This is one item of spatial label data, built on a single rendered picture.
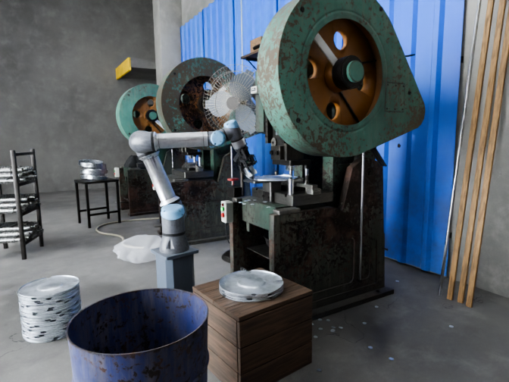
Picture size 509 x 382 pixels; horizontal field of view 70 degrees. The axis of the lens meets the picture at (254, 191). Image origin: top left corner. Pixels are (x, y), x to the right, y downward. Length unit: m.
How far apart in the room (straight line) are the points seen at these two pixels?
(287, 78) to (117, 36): 7.35
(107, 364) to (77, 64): 7.81
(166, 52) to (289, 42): 5.66
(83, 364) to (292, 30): 1.46
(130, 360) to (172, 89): 2.60
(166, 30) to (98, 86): 2.08
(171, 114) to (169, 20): 4.28
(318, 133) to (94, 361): 1.29
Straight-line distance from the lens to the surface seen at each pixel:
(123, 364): 1.10
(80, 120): 8.48
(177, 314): 1.44
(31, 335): 2.31
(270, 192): 2.15
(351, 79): 1.87
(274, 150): 2.20
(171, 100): 3.33
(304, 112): 1.73
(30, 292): 2.28
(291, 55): 1.72
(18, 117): 8.45
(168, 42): 7.34
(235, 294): 1.58
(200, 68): 3.46
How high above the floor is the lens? 1.02
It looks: 8 degrees down
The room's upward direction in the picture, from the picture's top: 1 degrees counter-clockwise
